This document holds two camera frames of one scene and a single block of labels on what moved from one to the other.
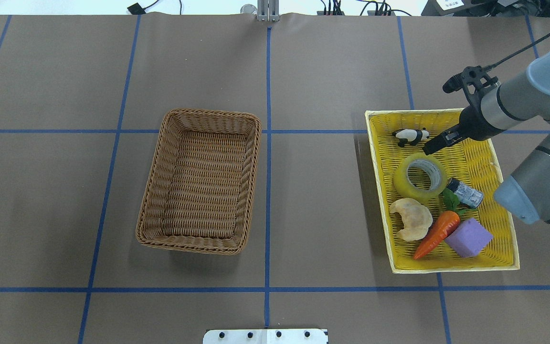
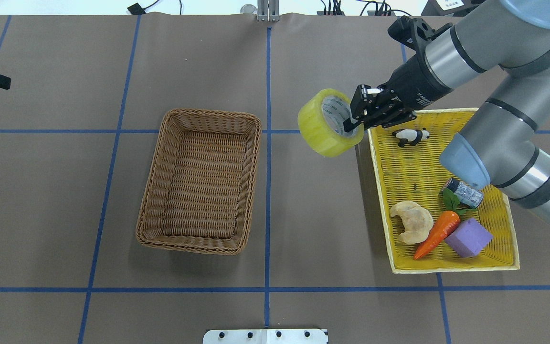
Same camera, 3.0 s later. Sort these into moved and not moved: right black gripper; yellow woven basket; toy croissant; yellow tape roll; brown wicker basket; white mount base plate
Moved: right black gripper; yellow tape roll
Not moved: brown wicker basket; yellow woven basket; toy croissant; white mount base plate
